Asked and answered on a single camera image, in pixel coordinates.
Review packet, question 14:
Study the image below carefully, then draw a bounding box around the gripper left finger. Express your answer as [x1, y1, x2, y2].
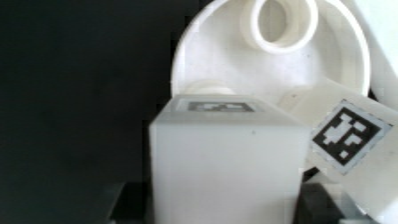
[109, 182, 153, 224]

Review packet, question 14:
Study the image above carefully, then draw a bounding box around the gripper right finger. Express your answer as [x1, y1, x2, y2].
[293, 181, 370, 224]

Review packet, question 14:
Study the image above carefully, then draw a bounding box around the white stool leg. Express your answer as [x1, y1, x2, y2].
[279, 80, 398, 224]
[150, 95, 311, 224]

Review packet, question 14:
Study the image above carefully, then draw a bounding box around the white round stool seat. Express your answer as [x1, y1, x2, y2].
[169, 0, 373, 111]

